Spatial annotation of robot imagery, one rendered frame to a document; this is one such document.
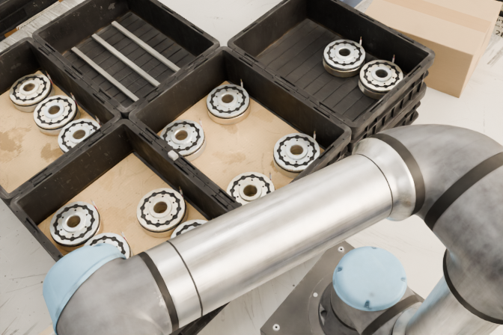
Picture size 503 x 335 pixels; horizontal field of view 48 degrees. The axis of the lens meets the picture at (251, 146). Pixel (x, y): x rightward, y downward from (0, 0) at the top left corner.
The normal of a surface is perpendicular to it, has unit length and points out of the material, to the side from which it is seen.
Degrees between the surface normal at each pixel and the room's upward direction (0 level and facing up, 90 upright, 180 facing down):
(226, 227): 15
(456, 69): 90
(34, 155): 0
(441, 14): 0
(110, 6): 90
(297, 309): 4
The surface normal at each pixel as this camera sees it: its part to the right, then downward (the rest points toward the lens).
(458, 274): -0.97, 0.22
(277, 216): 0.15, -0.56
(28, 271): -0.07, -0.59
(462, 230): -0.77, 0.14
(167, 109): 0.71, 0.54
